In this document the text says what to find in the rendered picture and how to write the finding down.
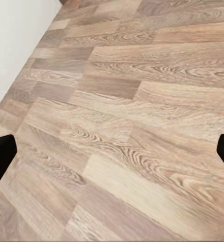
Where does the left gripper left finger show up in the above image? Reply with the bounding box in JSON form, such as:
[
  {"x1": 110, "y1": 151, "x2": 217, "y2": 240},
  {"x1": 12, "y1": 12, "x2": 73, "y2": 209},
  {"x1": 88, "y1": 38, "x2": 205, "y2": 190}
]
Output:
[{"x1": 0, "y1": 134, "x2": 17, "y2": 180}]

